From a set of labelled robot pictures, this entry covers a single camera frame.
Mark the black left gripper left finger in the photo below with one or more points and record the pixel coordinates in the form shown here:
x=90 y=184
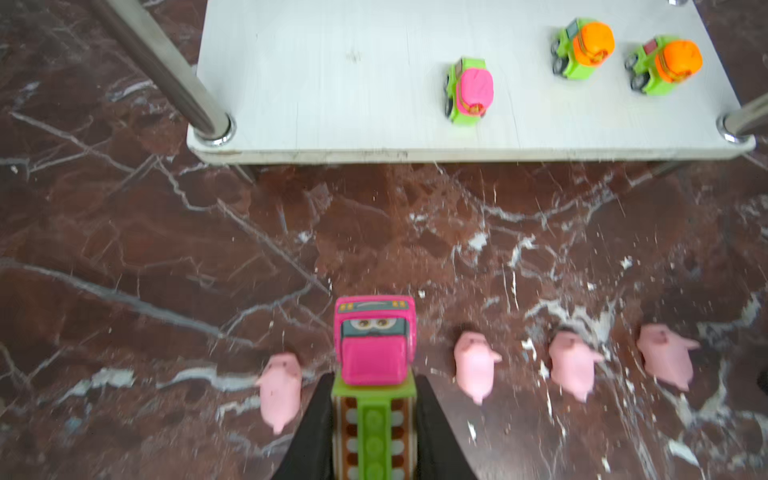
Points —
x=309 y=456

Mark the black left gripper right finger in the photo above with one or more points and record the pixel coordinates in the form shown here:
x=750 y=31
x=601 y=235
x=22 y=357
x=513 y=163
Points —
x=439 y=455

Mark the pink green toy car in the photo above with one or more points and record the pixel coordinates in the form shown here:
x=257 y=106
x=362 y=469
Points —
x=469 y=90

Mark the orange green toy car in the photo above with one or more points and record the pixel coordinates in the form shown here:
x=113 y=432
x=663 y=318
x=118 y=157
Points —
x=661 y=64
x=580 y=48

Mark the white two-tier shelf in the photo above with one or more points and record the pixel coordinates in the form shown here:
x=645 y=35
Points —
x=331 y=82

